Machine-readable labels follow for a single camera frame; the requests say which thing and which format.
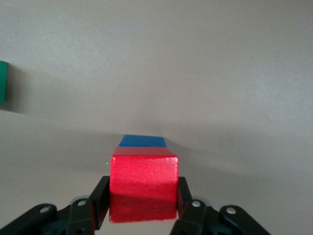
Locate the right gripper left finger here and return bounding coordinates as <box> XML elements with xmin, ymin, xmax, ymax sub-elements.
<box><xmin>0</xmin><ymin>175</ymin><xmax>111</xmax><ymax>235</ymax></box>

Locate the green wooden block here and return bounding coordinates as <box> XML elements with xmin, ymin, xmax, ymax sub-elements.
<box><xmin>0</xmin><ymin>60</ymin><xmax>10</xmax><ymax>105</ymax></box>

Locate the red wooden block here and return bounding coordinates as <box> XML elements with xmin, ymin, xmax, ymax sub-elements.
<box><xmin>108</xmin><ymin>146</ymin><xmax>180</xmax><ymax>224</ymax></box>

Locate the blue wooden block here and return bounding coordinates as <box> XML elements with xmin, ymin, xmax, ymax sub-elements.
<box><xmin>118</xmin><ymin>134</ymin><xmax>169</xmax><ymax>149</ymax></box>

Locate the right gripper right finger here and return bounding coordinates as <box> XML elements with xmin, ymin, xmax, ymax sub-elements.
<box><xmin>169</xmin><ymin>176</ymin><xmax>271</xmax><ymax>235</ymax></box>

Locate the table cover sheet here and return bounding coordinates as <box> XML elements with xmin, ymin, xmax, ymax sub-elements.
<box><xmin>0</xmin><ymin>0</ymin><xmax>313</xmax><ymax>235</ymax></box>

